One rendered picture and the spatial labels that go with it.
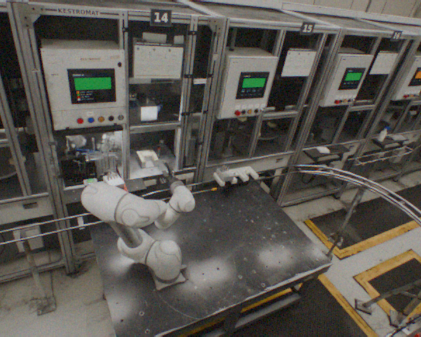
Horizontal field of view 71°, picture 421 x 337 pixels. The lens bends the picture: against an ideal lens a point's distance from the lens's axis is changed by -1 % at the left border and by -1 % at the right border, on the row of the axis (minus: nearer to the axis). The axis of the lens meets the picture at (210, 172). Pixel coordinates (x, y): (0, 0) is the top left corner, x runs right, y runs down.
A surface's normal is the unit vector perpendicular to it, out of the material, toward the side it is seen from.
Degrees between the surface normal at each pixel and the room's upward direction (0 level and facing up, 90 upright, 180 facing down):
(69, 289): 0
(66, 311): 0
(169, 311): 0
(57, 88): 90
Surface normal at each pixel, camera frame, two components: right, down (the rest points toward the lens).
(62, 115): 0.44, 0.57
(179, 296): 0.14, -0.80
